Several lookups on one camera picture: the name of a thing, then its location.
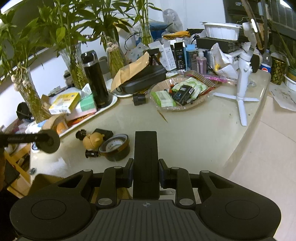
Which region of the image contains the glass vase with bamboo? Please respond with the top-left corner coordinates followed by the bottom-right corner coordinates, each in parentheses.
top-left (89, 1), bottom-right (131, 78)
top-left (1, 10), bottom-right (51, 123)
top-left (37, 1), bottom-right (88, 89)

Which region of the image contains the pink liquid bottle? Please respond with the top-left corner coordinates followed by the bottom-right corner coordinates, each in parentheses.
top-left (196, 49), bottom-right (207, 75)

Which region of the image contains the green wet wipes pack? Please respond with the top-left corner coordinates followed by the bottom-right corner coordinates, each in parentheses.
top-left (152, 90), bottom-right (176, 108)

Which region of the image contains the black small card box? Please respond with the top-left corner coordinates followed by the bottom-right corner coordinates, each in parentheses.
top-left (173, 85), bottom-right (194, 106)

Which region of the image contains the brown paper envelope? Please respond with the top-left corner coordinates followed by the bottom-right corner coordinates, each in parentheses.
top-left (110, 52), bottom-right (149, 91)

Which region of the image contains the orange labelled packet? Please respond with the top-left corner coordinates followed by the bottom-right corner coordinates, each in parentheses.
top-left (55, 120), bottom-right (68, 135)

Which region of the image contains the yellow medicine box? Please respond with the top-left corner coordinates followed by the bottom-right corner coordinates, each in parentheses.
top-left (49, 92), bottom-right (80, 115)

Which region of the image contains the black rectangular box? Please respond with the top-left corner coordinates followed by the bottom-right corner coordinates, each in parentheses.
top-left (132, 131), bottom-right (159, 200)

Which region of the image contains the white plastic tray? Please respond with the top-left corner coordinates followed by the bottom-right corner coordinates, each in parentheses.
top-left (59, 93), bottom-right (118, 138)

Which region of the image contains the green tissue pack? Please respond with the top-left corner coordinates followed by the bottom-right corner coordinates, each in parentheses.
top-left (75, 94), bottom-right (97, 114)

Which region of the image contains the small black clip mount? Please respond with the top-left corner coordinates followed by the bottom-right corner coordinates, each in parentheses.
top-left (75, 129), bottom-right (87, 141)

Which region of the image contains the yellow pig figurine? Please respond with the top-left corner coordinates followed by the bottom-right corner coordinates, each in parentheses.
top-left (82, 132), bottom-right (104, 151)

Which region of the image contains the white gimbal tripod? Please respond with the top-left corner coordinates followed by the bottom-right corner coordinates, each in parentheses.
top-left (213, 19), bottom-right (259, 126)

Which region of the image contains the black thermos bottle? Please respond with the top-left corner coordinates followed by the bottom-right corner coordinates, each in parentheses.
top-left (81, 50), bottom-right (110, 108)

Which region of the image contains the white product box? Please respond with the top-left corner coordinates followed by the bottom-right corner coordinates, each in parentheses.
top-left (159, 42), bottom-right (177, 71)

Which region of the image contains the small black camera mount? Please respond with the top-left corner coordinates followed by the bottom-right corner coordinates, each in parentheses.
top-left (85, 150), bottom-right (100, 158)

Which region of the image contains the white plastic food container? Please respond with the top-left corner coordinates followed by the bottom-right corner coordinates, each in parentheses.
top-left (202, 22), bottom-right (242, 41)

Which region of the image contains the black product box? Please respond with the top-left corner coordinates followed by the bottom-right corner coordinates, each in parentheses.
top-left (174, 42), bottom-right (186, 70)

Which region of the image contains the glass vase with bamboo right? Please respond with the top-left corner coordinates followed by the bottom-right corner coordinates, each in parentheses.
top-left (89, 1), bottom-right (131, 78)

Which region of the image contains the black tape roll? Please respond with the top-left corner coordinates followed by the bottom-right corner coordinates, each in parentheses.
top-left (99, 134), bottom-right (130, 162)

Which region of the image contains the black zipper case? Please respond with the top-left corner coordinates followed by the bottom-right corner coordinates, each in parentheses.
top-left (115, 65), bottom-right (167, 94)

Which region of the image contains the pepsi bottle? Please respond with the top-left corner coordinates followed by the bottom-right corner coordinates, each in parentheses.
top-left (260, 49), bottom-right (273, 73)

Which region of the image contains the beige drawstring pouch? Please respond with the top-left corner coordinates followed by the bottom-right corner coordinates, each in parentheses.
top-left (42, 113), bottom-right (66, 130)

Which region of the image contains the glass vase with bamboo left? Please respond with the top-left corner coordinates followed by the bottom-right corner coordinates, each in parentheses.
top-left (1, 10), bottom-right (51, 123)

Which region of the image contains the woven snack basket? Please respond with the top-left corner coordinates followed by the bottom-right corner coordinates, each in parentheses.
top-left (149, 76), bottom-right (216, 111)

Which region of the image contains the glass vase with bamboo middle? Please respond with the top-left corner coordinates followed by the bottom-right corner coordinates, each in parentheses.
top-left (37, 1), bottom-right (88, 89)

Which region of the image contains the black power adapter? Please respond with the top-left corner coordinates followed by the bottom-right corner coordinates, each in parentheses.
top-left (132, 93), bottom-right (147, 106)

